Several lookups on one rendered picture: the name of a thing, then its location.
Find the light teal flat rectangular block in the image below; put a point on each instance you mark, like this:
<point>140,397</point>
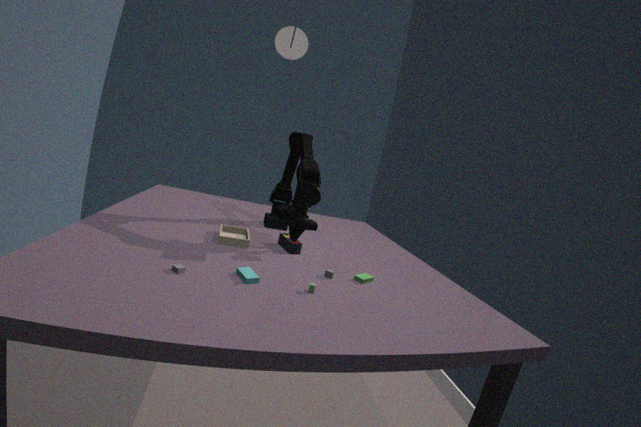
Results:
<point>247,275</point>

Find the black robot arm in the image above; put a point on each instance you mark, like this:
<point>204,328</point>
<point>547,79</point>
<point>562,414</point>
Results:
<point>308,178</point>

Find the beige shallow tray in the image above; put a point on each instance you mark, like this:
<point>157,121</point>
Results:
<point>234,236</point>

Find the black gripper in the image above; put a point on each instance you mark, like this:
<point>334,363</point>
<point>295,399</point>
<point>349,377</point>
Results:
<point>297,227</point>

